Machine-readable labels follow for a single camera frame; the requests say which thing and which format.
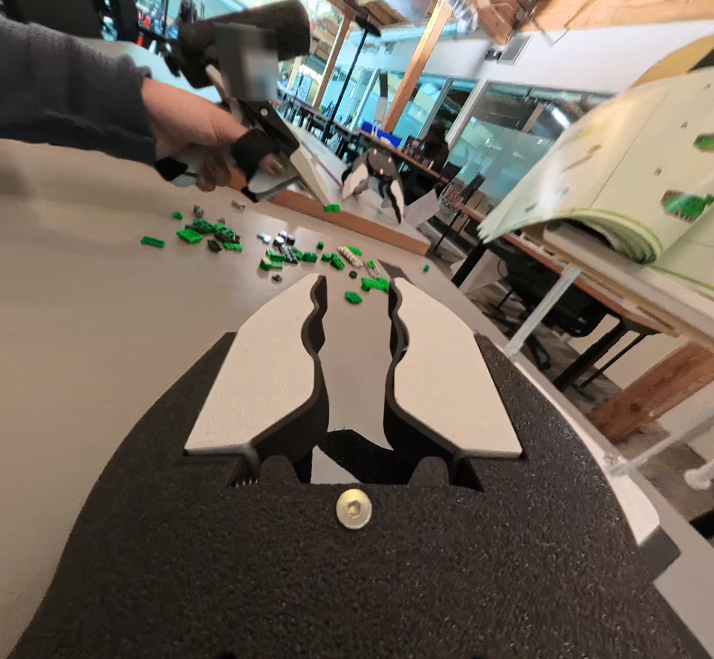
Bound grey desk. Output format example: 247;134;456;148
0;138;714;659

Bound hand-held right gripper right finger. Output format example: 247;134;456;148
384;277;524;465

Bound black office chair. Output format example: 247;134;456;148
485;249;609;370

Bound white wood-edged board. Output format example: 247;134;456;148
270;124;433;257

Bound open instruction booklet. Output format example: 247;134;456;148
479;65;714;303

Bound wooden floor beam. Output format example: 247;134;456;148
591;341;714;443

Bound person's left forearm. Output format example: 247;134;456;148
0;15;158;165

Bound wooden background desk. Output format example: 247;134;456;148
485;224;684;392

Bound wall vent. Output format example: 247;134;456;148
498;33;533;64

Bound person's left hand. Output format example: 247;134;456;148
142;79;282;193

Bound black tripod pole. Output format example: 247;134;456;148
329;12;383;133

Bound idle grey black gripper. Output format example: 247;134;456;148
340;146;406;224

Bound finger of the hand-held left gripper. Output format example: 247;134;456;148
284;124;342;209
245;169;306;204

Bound pile of small building bricks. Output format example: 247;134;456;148
139;203;431;306

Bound wooden post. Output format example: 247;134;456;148
382;0;454;136

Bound blue storage bins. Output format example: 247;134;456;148
360;121;403;148

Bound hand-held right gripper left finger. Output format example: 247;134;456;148
184;273;331;465

